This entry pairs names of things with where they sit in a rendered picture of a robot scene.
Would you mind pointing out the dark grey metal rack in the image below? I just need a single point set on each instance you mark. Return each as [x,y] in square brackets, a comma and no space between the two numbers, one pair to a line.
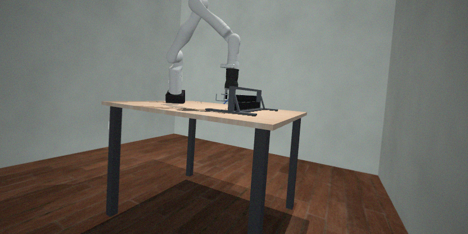
[243,104]

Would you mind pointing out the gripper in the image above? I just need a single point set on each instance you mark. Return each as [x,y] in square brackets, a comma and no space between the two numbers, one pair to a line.
[232,74]

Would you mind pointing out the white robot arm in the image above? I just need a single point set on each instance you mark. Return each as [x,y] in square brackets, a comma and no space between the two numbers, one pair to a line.
[186,30]

